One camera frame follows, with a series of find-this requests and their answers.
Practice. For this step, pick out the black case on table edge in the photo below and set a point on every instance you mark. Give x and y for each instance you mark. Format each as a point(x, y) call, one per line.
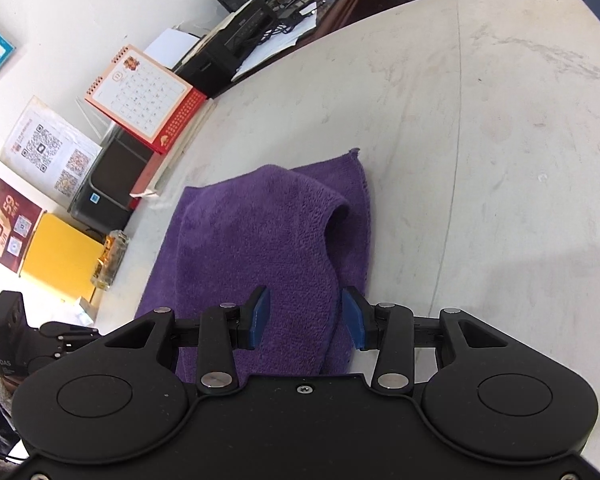
point(115, 170)

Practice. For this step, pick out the red book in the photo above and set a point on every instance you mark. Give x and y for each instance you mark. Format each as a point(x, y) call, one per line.
point(152, 172)

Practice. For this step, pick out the person's left forearm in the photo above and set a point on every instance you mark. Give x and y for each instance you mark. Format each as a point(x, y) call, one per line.
point(2, 385)

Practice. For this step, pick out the crumpled white packet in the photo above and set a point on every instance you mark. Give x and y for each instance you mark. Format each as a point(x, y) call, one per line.
point(86, 307)

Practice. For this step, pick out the red desk calendar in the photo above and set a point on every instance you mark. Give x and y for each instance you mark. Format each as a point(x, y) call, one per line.
point(140, 90)

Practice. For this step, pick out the white code notice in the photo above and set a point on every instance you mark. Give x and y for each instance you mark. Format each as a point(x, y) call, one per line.
point(40, 145)

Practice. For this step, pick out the black inkjet printer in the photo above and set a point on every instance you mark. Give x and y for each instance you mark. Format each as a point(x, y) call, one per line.
point(230, 45)

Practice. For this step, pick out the white paper sheets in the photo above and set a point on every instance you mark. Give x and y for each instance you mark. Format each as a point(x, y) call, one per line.
point(275, 45)

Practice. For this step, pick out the red wall poster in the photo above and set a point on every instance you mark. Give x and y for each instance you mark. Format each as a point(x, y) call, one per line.
point(5, 220)

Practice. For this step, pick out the purple towel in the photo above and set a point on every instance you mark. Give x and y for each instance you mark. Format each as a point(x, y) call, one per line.
point(260, 230)

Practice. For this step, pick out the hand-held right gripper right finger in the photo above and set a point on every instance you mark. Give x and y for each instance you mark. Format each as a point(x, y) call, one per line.
point(354, 320)

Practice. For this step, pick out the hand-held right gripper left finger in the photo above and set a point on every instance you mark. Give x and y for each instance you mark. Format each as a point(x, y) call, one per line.
point(260, 317)

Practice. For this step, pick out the glass ashtray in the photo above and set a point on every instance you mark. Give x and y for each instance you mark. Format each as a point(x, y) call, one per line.
point(107, 260)

